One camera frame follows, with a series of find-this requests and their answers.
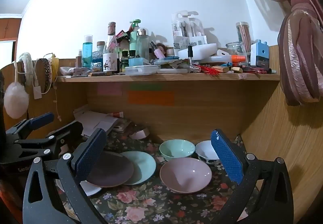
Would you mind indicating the light blue box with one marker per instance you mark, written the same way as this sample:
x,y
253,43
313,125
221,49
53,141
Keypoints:
x,y
137,62

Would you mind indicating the clear brush package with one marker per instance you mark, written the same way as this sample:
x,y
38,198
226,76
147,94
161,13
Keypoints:
x,y
186,27

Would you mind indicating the pink bottle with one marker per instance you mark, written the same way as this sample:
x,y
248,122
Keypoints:
x,y
159,52

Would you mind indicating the glass jar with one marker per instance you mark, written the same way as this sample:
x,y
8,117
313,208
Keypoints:
x,y
236,48

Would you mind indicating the red crayons pack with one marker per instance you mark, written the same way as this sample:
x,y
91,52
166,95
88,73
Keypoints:
x,y
257,70

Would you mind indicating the dark brown plate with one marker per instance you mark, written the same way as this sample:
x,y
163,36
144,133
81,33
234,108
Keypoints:
x,y
111,171

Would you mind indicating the green sticky note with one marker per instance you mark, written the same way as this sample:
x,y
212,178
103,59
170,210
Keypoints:
x,y
145,86

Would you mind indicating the white box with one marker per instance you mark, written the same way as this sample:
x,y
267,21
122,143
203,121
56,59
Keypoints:
x,y
201,51

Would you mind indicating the white tape roll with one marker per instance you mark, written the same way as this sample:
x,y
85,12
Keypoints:
x,y
138,134

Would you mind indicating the clear canister of pencils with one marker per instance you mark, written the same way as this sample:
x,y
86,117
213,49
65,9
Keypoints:
x,y
243,34

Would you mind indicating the pink bowl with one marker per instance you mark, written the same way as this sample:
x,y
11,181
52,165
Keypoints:
x,y
185,176

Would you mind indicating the white fluffy pompom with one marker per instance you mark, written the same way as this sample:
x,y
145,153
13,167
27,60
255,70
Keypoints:
x,y
16,100

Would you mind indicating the clear bottle with illustrated label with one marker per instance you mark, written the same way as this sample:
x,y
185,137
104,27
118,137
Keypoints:
x,y
111,47

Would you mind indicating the white fluffy headband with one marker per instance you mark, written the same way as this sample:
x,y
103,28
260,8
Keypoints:
x,y
26,65

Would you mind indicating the wooden desk hutch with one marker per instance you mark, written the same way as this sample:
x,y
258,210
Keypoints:
x,y
201,113

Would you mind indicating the yellow eraser block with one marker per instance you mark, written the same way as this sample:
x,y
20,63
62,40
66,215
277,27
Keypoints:
x,y
237,69

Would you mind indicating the yellow headband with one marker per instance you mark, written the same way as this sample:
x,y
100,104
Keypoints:
x,y
54,65

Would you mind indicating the white rounded gadget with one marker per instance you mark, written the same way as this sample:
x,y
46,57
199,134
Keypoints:
x,y
67,70

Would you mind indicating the frosted bottle with silver cap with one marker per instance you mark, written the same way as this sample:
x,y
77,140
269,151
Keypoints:
x,y
143,43

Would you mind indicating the white bottle with orange cap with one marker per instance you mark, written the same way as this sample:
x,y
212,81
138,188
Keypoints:
x,y
227,58

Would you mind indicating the wooden block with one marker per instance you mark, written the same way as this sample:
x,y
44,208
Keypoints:
x,y
222,68

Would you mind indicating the stack of booklets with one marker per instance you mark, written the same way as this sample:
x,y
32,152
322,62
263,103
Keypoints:
x,y
123,125

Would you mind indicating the white plate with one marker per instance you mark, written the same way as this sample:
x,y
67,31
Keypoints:
x,y
90,188

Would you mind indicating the pink striped curtain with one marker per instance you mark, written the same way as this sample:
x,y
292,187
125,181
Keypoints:
x,y
300,62

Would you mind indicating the small brown bottle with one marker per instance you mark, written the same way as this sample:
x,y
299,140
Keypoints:
x,y
79,58

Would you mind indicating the paper house craft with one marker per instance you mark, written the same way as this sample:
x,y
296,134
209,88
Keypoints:
x,y
122,37

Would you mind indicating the pale green plate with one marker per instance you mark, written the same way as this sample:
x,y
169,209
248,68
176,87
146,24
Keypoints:
x,y
141,166

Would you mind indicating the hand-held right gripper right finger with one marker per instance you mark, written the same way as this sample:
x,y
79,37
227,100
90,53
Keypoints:
x,y
227,158

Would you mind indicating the stack of white papers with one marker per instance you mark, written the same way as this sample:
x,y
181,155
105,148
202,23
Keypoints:
x,y
93,120

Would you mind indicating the floral tablecloth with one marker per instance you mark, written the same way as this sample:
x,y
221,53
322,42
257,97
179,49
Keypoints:
x,y
151,203

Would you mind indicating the clear bottle with black cap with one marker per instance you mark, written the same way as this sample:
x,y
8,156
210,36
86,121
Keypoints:
x,y
190,56

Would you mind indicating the white bowl with black pattern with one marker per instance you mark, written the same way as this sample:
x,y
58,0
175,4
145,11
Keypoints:
x,y
204,150

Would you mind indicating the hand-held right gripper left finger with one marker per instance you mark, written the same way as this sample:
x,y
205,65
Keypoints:
x,y
90,156

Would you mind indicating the pink sticky note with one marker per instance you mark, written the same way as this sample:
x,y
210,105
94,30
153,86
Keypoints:
x,y
109,89

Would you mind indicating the clear plastic lidded container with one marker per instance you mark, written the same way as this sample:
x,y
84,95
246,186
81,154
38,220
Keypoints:
x,y
141,70

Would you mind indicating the blue and white pencil sharpener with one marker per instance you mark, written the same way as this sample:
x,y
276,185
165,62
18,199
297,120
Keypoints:
x,y
261,55

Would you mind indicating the green pump bottle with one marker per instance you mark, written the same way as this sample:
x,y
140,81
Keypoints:
x,y
134,37

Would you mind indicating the coloured sticky notes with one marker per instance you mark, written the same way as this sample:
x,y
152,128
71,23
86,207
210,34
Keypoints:
x,y
151,97

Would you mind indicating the orange and white tube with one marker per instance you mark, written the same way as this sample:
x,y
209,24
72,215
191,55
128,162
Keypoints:
x,y
116,114

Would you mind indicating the blue liquid bottle white cap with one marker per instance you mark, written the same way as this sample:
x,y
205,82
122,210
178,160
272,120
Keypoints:
x,y
87,51

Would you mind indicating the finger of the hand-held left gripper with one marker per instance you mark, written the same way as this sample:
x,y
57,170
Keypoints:
x,y
68,130
43,119

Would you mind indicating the red tassel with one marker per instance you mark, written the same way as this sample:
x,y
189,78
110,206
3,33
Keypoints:
x,y
212,70

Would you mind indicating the pale green bowl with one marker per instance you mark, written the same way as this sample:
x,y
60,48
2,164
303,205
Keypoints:
x,y
176,148

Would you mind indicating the blue glass jar bottle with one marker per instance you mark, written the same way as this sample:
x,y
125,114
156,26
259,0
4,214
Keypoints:
x,y
98,56

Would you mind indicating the small dark bottle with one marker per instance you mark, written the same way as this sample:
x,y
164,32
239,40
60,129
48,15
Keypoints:
x,y
132,53
125,58

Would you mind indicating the wooden wall cabinet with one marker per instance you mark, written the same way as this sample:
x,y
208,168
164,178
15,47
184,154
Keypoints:
x,y
7,27

